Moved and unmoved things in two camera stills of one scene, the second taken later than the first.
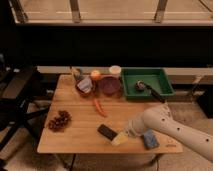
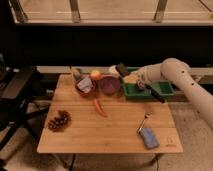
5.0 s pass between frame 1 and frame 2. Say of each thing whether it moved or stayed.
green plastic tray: stayed
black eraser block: moved
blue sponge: stayed
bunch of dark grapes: stayed
